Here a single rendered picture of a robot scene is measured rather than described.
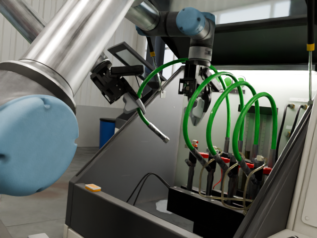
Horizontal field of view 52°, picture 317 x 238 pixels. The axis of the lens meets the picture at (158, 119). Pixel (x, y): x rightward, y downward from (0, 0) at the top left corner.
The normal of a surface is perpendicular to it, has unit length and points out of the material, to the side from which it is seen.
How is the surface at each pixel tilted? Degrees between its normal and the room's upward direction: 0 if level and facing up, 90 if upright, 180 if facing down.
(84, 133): 90
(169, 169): 90
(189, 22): 90
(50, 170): 95
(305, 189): 76
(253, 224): 43
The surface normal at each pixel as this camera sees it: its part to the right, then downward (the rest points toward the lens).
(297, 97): -0.70, -0.04
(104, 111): 0.61, 0.11
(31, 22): 0.41, 0.02
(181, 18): -0.40, 0.00
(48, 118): 0.86, 0.22
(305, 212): -0.66, -0.27
